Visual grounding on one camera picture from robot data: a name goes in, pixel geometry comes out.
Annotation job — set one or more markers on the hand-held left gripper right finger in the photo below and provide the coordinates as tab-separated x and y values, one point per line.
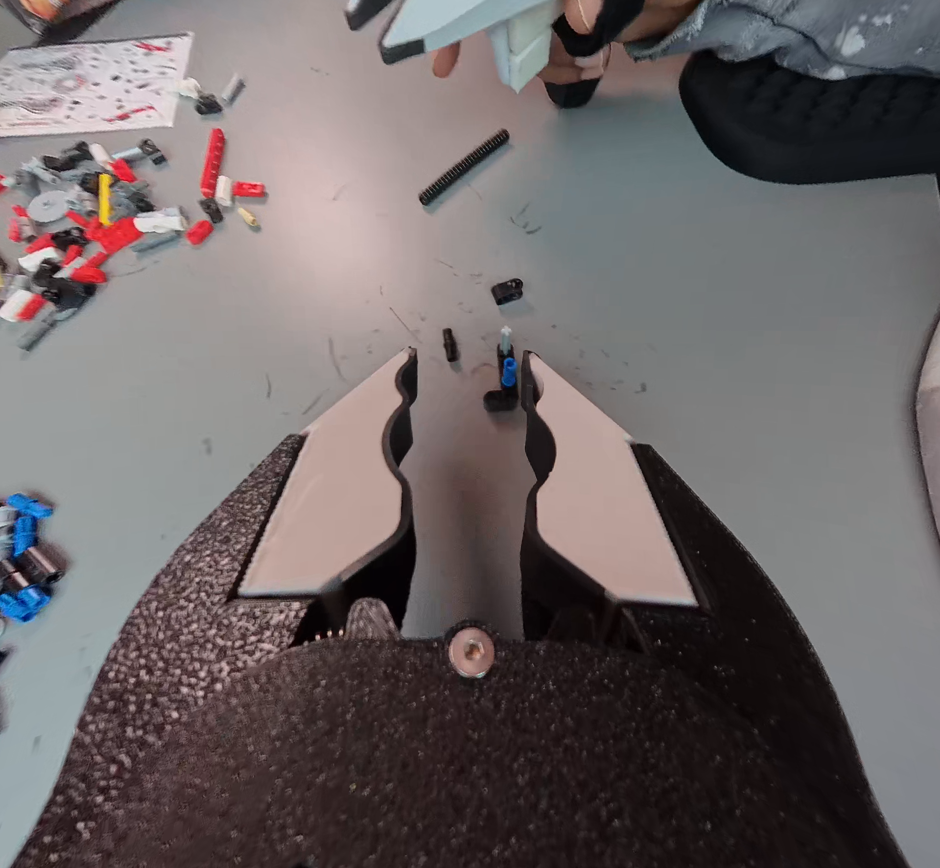
609	515

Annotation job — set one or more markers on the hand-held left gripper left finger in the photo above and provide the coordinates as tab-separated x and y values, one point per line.
330	508

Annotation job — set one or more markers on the black angled toy beam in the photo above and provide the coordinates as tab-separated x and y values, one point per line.
501	402

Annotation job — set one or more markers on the small black toy pin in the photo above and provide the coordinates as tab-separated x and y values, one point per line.
449	344

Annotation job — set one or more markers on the grey desk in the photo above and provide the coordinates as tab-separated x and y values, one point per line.
661	295

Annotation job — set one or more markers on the grey toy cylinder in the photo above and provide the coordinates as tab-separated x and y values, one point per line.
233	88

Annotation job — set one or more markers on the black toy connector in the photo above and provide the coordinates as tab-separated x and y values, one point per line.
507	291

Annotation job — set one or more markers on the red flat toy plate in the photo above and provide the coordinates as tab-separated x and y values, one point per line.
250	188

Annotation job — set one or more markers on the long red toy beam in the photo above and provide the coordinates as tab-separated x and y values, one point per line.
213	163

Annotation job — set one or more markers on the small white toy brick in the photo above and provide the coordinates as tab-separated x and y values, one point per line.
223	190

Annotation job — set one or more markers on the tan toy pin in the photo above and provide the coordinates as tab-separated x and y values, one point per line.
248	217

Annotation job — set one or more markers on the black mesh cushion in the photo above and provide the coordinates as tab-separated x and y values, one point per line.
808	126

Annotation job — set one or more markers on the black short toy beam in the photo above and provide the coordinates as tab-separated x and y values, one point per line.
153	151

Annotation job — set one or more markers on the black holed toy piece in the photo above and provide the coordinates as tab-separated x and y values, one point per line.
211	210

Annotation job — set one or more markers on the pile of blue black connectors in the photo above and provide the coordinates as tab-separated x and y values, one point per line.
29	559

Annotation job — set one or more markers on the small red curved piece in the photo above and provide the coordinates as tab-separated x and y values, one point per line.
198	231

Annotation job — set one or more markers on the grey toy connector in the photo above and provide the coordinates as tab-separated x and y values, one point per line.
154	242

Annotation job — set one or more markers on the printed instruction sheet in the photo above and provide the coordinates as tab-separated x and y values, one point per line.
88	82

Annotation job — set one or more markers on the white curved toy piece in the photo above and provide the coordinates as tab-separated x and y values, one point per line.
161	220

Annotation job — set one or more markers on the pile of mixed toy pieces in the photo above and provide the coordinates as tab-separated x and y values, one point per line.
110	236

